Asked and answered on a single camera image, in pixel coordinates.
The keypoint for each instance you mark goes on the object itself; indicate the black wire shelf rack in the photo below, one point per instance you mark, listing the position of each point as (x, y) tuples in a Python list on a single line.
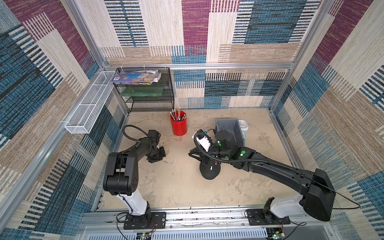
[(157, 97)]

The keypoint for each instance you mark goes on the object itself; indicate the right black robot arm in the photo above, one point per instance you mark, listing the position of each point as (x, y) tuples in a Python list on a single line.
[(315, 192)]

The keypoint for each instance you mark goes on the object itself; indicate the white round kitchen timer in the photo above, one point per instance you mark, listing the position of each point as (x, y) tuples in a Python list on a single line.
[(244, 125)]

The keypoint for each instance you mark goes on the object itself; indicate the black dome screw fixture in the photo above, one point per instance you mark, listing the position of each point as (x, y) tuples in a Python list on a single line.
[(210, 171)]

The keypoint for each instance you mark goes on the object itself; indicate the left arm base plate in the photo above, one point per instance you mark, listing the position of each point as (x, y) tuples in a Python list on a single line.
[(156, 220)]

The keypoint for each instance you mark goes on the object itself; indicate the grey plastic parts bin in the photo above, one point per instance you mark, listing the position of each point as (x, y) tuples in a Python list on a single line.
[(232, 126)]

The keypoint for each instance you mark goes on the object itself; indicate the white wire mesh basket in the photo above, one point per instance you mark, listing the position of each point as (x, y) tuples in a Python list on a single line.
[(87, 112)]

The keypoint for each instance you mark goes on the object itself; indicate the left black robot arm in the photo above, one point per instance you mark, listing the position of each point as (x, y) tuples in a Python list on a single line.
[(121, 176)]

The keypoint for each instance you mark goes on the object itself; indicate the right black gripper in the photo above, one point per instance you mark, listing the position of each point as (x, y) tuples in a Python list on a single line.
[(197, 151)]

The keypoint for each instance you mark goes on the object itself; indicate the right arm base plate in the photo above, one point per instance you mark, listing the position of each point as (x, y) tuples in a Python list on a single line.
[(257, 217)]

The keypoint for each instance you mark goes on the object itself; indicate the red pen cup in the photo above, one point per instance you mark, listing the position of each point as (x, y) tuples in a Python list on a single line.
[(179, 122)]

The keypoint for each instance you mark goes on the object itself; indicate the colourful book on shelf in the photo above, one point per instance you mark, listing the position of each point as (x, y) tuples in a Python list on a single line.
[(136, 77)]

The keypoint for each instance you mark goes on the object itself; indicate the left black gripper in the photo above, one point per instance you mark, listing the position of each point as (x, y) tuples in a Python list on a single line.
[(151, 160)]

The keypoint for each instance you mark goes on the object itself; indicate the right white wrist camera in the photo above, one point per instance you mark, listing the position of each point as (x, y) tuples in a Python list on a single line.
[(204, 142)]

